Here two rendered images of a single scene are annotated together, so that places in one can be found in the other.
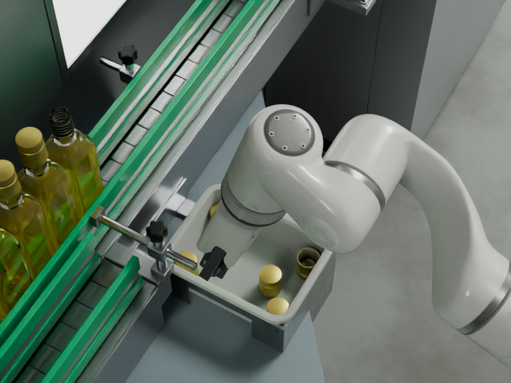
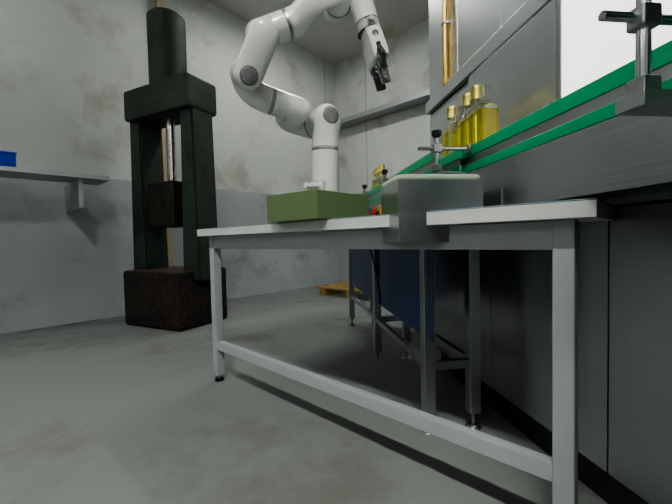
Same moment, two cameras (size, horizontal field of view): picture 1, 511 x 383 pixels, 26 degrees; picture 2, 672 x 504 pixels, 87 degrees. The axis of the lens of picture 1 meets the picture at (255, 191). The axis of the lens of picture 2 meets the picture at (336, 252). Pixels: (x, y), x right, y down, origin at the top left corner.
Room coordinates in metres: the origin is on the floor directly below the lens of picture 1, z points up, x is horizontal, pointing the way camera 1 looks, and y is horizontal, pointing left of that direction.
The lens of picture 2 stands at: (1.45, -0.77, 0.68)
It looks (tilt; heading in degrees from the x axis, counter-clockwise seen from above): 2 degrees down; 143
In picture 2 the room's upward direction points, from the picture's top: 1 degrees counter-clockwise
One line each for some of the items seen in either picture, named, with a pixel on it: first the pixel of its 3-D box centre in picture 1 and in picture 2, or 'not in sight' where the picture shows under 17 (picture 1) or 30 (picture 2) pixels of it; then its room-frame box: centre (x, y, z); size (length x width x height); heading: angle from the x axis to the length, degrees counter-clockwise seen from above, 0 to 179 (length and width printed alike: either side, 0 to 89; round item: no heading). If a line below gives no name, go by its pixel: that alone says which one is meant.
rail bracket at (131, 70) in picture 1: (120, 73); not in sight; (1.09, 0.21, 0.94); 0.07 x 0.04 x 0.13; 60
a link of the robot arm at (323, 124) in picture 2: not in sight; (324, 129); (0.42, -0.04, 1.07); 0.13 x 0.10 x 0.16; 169
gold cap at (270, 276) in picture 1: (270, 280); not in sight; (0.80, -0.02, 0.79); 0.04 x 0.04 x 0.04
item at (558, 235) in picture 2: not in sight; (325, 331); (0.42, -0.06, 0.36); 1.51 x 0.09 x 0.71; 10
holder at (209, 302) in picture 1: (232, 258); (437, 199); (0.84, 0.04, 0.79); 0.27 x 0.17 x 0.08; 60
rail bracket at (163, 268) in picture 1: (145, 243); (444, 151); (0.78, 0.15, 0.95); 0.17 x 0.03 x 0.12; 60
